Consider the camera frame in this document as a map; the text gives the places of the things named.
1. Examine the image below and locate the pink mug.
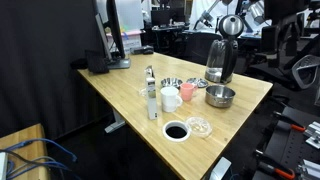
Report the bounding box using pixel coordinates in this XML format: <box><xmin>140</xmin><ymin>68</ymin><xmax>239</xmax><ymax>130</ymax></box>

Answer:
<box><xmin>179</xmin><ymin>82</ymin><xmax>199</xmax><ymax>102</ymax></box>

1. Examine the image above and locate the white mug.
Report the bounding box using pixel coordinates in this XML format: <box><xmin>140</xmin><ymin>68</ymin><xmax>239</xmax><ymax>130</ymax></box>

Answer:
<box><xmin>159</xmin><ymin>86</ymin><xmax>184</xmax><ymax>114</ymax></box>

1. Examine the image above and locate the small silver strainer bowl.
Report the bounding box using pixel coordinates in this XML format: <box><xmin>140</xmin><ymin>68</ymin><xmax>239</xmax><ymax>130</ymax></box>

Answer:
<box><xmin>160</xmin><ymin>77</ymin><xmax>184</xmax><ymax>90</ymax></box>

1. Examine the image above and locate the small clear glass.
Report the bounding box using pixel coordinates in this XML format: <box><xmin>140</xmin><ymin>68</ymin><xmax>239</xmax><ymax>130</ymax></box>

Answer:
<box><xmin>138</xmin><ymin>85</ymin><xmax>149</xmax><ymax>98</ymax></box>

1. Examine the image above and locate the silver pot lid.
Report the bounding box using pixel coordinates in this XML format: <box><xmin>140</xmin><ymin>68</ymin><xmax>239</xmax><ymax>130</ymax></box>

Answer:
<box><xmin>185</xmin><ymin>77</ymin><xmax>209</xmax><ymax>89</ymax></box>

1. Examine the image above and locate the black computer mouse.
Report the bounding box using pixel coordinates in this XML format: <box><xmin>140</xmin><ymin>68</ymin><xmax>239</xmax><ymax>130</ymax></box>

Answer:
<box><xmin>141</xmin><ymin>45</ymin><xmax>155</xmax><ymax>54</ymax></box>

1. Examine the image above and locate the grey table leg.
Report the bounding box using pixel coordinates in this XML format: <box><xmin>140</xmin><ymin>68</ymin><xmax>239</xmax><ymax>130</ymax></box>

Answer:
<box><xmin>104</xmin><ymin>108</ymin><xmax>127</xmax><ymax>134</ymax></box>

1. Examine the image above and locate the white box with pink lid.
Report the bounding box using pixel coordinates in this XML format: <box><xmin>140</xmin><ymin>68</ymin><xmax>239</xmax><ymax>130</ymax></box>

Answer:
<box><xmin>106</xmin><ymin>29</ymin><xmax>143</xmax><ymax>54</ymax></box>

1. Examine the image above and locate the black keyboard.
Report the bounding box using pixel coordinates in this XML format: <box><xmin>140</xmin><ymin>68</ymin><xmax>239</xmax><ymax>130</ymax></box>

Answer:
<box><xmin>84</xmin><ymin>49</ymin><xmax>110</xmax><ymax>75</ymax></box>

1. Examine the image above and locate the background black monitor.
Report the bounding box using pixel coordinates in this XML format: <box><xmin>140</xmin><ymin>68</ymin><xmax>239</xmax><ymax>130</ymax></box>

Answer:
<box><xmin>150</xmin><ymin>8</ymin><xmax>186</xmax><ymax>28</ymax></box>

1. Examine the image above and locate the black computer monitor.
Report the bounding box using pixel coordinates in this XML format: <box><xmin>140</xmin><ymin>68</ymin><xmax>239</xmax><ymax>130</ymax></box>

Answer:
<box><xmin>92</xmin><ymin>0</ymin><xmax>132</xmax><ymax>70</ymax></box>

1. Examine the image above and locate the glass electric kettle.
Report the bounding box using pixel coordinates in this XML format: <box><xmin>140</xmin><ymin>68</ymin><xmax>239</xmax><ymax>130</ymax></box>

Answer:
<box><xmin>204</xmin><ymin>14</ymin><xmax>245</xmax><ymax>85</ymax></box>

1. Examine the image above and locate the black rounded object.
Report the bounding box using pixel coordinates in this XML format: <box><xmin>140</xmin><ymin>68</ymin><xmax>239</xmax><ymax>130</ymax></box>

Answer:
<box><xmin>70</xmin><ymin>58</ymin><xmax>88</xmax><ymax>70</ymax></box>

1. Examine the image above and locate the white grey device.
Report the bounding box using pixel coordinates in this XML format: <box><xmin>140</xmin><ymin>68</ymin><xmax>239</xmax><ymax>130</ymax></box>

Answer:
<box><xmin>209</xmin><ymin>156</ymin><xmax>233</xmax><ymax>180</ymax></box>

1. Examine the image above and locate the black office chair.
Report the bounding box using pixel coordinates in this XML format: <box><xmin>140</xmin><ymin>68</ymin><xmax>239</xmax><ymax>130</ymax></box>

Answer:
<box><xmin>248</xmin><ymin>24</ymin><xmax>298</xmax><ymax>86</ymax></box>

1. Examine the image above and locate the black curtain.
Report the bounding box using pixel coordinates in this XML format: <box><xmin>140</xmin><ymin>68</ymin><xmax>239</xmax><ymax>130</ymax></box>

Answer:
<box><xmin>0</xmin><ymin>0</ymin><xmax>113</xmax><ymax>138</ymax></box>

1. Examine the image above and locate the black perforated board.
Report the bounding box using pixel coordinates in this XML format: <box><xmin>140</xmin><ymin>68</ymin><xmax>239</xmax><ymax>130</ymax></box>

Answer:
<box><xmin>252</xmin><ymin>106</ymin><xmax>320</xmax><ymax>180</ymax></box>

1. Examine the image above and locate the grey mesh office chair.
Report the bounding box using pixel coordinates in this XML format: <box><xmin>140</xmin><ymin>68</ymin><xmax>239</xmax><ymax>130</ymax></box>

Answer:
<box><xmin>291</xmin><ymin>54</ymin><xmax>320</xmax><ymax>90</ymax></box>

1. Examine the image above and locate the white power strip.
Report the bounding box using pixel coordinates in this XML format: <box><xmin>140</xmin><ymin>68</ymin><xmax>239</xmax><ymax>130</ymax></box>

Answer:
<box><xmin>0</xmin><ymin>151</ymin><xmax>8</xmax><ymax>180</ymax></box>

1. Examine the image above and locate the white table grommet ring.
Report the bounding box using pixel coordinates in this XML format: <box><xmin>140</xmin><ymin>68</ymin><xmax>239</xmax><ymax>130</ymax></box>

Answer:
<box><xmin>162</xmin><ymin>120</ymin><xmax>192</xmax><ymax>143</ymax></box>

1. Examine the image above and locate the silver bowl with handles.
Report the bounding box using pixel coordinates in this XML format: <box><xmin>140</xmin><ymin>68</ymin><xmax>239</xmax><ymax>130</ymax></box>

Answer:
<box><xmin>204</xmin><ymin>84</ymin><xmax>237</xmax><ymax>109</ymax></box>

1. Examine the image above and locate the blue network cable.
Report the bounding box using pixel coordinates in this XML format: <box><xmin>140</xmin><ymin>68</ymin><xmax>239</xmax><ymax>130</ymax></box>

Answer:
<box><xmin>4</xmin><ymin>137</ymin><xmax>78</xmax><ymax>163</ymax></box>
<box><xmin>6</xmin><ymin>159</ymin><xmax>73</xmax><ymax>180</ymax></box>

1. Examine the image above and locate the orange handled clamp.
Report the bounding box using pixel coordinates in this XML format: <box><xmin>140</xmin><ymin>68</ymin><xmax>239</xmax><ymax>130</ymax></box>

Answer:
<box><xmin>254</xmin><ymin>149</ymin><xmax>297</xmax><ymax>180</ymax></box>
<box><xmin>273</xmin><ymin>110</ymin><xmax>307</xmax><ymax>133</ymax></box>

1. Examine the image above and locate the aluminium bracket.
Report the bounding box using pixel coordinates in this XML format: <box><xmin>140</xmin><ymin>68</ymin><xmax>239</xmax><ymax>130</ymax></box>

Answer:
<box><xmin>305</xmin><ymin>121</ymin><xmax>320</xmax><ymax>149</ymax></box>
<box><xmin>298</xmin><ymin>159</ymin><xmax>320</xmax><ymax>180</ymax></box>

